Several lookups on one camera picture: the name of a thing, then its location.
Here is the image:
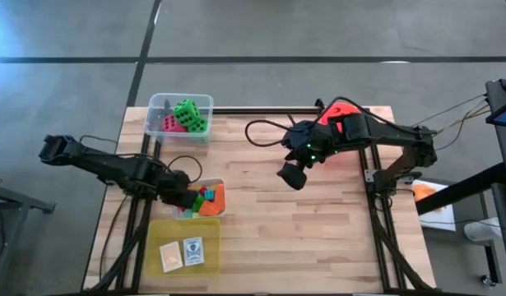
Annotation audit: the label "orange toy brick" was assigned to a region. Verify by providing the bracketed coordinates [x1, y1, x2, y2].
[197, 183, 226, 218]

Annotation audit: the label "green foam die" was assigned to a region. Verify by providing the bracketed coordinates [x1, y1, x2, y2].
[188, 118, 209, 135]
[173, 98, 201, 127]

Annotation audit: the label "yellow plastic tray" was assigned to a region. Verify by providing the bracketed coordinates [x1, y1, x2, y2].
[144, 218, 221, 277]

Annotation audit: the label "white plastic bin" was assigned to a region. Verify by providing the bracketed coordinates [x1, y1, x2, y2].
[172, 177, 228, 221]

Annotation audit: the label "blue playing card box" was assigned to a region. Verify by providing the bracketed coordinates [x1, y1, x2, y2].
[183, 236, 206, 267]

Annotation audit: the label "white wrapped card box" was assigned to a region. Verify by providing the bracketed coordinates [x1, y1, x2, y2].
[159, 241, 183, 274]

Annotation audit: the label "red foam die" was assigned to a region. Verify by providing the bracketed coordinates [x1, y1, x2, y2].
[161, 113, 188, 133]

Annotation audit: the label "clear plastic container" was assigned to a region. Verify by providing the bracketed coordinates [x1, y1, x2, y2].
[145, 93, 215, 141]

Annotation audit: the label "orange pumpkin-face bucket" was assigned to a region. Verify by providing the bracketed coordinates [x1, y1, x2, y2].
[317, 101, 363, 135]

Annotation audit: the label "small orange object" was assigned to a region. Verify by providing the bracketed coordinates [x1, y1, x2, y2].
[412, 183, 439, 202]

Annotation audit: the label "white paper sheet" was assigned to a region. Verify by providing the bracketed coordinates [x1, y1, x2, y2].
[412, 179, 457, 232]

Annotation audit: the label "black diagonal bar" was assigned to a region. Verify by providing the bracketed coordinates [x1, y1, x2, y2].
[415, 162, 506, 215]

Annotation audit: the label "white cylindrical object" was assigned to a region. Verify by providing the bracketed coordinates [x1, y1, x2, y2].
[464, 217, 503, 243]

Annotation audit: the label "black side desk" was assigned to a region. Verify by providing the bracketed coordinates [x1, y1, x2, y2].
[485, 77, 506, 284]

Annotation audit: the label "blue-screen laptop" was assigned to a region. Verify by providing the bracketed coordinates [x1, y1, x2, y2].
[485, 96, 506, 128]

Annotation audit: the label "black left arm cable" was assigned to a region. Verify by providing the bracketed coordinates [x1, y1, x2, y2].
[166, 155, 204, 184]

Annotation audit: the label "black metal cart frame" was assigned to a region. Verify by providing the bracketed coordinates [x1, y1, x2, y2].
[0, 176, 56, 289]

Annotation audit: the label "thin coloured wires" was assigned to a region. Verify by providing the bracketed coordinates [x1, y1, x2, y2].
[412, 93, 490, 152]

